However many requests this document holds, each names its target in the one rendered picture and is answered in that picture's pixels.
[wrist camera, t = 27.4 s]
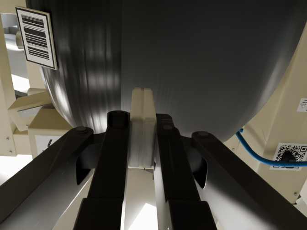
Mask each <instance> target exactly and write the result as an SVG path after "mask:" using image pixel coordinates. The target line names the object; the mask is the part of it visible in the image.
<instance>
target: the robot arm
mask: <svg viewBox="0 0 307 230"><path fill-rule="evenodd" d="M128 165H129V166H130V167H139V166H142V167H144V168H151V167H152V166H153V180H154V185H155V197H156V210H157V222H158V230H217V227H216V224H215V221H214V218H213V215H212V213H213V214H214V216H215V217H216V219H217V220H218V222H219V223H220V224H221V226H222V227H223V229H224V230H307V217H306V216H305V215H304V214H303V213H301V212H300V211H299V210H298V209H297V208H296V207H295V206H293V205H292V204H291V203H290V202H289V201H288V200H287V199H285V198H284V197H283V196H282V195H281V194H280V193H279V192H277V191H276V190H275V189H274V188H273V187H272V186H271V185H269V184H268V183H267V182H266V181H265V180H264V179H263V178H262V177H261V176H260V175H258V174H257V173H256V172H255V171H254V170H253V169H252V168H250V167H249V166H248V165H247V164H246V163H245V162H244V161H242V160H241V159H240V158H239V157H238V156H237V155H236V154H234V153H233V152H232V151H231V150H230V149H229V148H228V147H226V146H225V145H224V144H223V143H222V142H221V141H220V140H218V139H217V138H216V137H215V136H214V135H213V134H211V133H208V132H206V131H196V132H193V133H192V135H191V138H190V137H185V136H182V135H180V132H179V130H178V128H176V127H175V126H174V123H173V120H172V117H171V116H170V115H169V114H158V113H155V106H154V98H153V91H152V89H151V88H144V89H141V88H137V87H134V89H132V102H131V112H130V113H128V112H126V111H122V110H114V111H110V112H108V113H107V128H106V131H105V132H103V133H99V134H94V131H93V129H91V128H89V127H84V126H78V127H75V128H72V129H71V130H69V131H68V132H67V133H65V134H64V135H63V136H62V137H60V138H59V139H58V140H56V141H55V142H54V143H53V144H52V145H50V146H49V147H48V148H47V149H45V150H44V151H43V152H42V153H40V154H39V155H38V156H37V157H35V158H34V159H33V160H31V161H30V162H29V163H28V164H27V165H25V166H24V167H23V168H22V169H21V170H19V171H18V172H17V173H15V174H14V175H13V176H12V177H10V178H9V179H8V180H7V181H5V182H4V183H3V184H2V185H0V230H52V229H53V227H54V226H55V225H56V223H57V222H58V221H59V219H60V218H61V217H62V215H63V214H64V213H65V211H66V210H67V209H68V207H69V206H70V205H71V204H72V202H73V201H74V199H75V198H76V197H77V195H78V194H79V193H80V191H81V190H82V188H83V187H84V186H85V185H86V183H87V182H88V181H89V179H90V178H91V177H92V175H93V178H92V181H91V184H90V189H89V192H88V195H87V197H86V198H83V199H82V201H81V204H80V208H79V211H78V214H77V217H76V221H75V224H74V227H73V230H123V229H124V217H125V204H126V191H127V174H128ZM94 169H95V170H94ZM199 194H200V196H201V197H202V198H203V200H204V201H201V199H200V196H199Z"/></svg>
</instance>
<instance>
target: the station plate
mask: <svg viewBox="0 0 307 230"><path fill-rule="evenodd" d="M60 137H61V136H41V135H35V138H36V145H37V152H38V155H39V154H40V153H42V152H43V151H44V150H45V149H47V148H48V147H49V146H50V145H52V144H53V143H54V142H55V141H56V140H58V139H59V138H60Z"/></svg>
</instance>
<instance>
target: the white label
mask: <svg viewBox="0 0 307 230"><path fill-rule="evenodd" d="M15 10H16V16H17V21H18V25H19V29H20V34H21V39H22V44H23V48H24V53H25V57H26V61H27V62H30V63H34V64H37V65H41V66H44V67H47V68H51V69H54V70H57V69H58V68H57V61H56V55H55V48H54V42H53V33H52V26H51V19H50V13H47V12H43V11H39V10H34V9H30V8H26V7H22V6H18V5H15Z"/></svg>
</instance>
